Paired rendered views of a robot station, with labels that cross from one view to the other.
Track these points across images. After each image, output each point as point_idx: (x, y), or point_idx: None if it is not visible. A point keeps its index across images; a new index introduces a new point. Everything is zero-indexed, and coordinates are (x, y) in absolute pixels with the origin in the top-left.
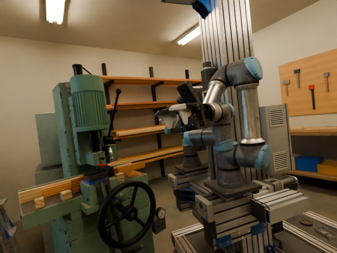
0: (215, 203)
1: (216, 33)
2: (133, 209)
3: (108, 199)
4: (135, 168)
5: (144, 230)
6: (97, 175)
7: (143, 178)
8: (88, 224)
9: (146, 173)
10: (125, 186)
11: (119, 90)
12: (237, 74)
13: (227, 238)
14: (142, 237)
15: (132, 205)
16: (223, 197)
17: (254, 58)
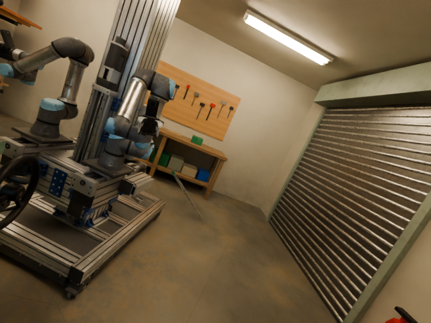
0: (99, 181)
1: (145, 21)
2: (23, 188)
3: (2, 177)
4: None
5: (20, 209)
6: None
7: (0, 145)
8: None
9: (4, 140)
10: (22, 163)
11: (2, 1)
12: (161, 88)
13: (93, 207)
14: (16, 216)
15: (19, 184)
16: (106, 177)
17: (175, 84)
